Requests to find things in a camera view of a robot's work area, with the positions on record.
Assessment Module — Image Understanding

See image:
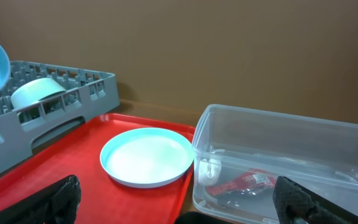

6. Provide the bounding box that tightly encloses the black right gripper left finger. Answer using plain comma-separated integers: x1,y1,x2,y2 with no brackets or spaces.
0,175,81,224

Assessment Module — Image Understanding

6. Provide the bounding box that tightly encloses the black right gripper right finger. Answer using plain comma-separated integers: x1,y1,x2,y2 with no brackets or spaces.
272,176,358,224

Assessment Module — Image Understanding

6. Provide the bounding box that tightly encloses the large light blue plate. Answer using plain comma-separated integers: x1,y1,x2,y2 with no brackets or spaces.
99,128,195,189

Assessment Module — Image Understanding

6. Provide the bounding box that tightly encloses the green bowl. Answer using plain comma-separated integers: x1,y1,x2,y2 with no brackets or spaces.
11,78,66,109

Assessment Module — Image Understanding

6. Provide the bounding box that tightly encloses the clear plastic waste bin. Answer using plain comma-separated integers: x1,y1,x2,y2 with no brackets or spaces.
192,105,358,223

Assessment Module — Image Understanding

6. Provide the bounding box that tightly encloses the grey dishwasher rack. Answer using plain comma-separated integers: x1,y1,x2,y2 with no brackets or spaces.
0,61,119,174

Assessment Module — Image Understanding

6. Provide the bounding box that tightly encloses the black waste tray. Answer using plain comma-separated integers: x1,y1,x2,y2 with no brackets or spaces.
174,212,231,224

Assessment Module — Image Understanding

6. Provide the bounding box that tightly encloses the red plastic tray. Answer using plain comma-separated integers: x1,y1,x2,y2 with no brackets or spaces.
0,113,195,224

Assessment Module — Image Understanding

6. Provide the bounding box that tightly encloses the red sauce packet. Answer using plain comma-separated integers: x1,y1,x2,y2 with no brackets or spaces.
206,169,277,196

